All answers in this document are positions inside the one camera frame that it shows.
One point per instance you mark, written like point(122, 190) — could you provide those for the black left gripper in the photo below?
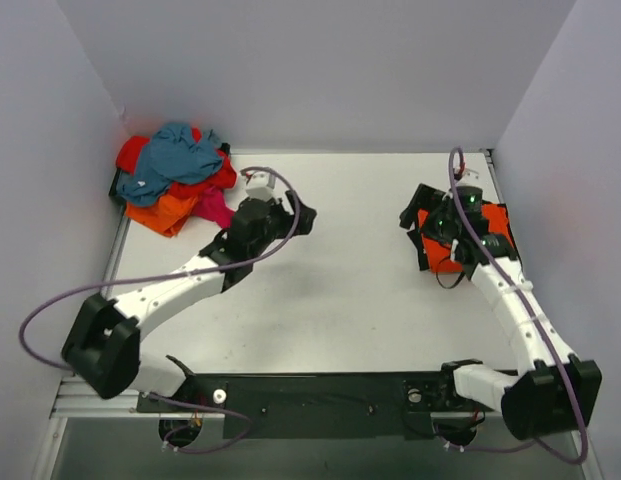
point(294, 215)

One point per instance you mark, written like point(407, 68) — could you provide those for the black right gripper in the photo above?
point(420, 220)

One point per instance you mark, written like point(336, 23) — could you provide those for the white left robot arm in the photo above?
point(104, 343)

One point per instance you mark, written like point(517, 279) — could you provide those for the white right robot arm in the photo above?
point(552, 389)

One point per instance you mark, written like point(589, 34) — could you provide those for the black floral t-shirt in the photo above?
point(417, 240)

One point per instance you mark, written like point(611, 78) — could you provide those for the pink t-shirt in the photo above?
point(212, 207)

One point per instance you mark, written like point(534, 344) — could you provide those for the light orange t-shirt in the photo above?
point(166, 217)

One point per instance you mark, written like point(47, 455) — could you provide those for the blue t-shirt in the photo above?
point(172, 155)

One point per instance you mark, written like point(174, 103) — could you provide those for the red t-shirt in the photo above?
point(225, 178)

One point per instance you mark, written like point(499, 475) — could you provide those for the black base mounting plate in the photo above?
point(286, 422)

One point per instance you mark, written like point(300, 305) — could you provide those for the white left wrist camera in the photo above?
point(260, 185)

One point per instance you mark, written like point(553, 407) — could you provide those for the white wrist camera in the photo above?
point(465, 175)
point(260, 185)

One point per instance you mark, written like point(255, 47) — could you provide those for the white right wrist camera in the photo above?
point(465, 175)

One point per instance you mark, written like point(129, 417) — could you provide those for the aluminium front rail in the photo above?
point(90, 400)

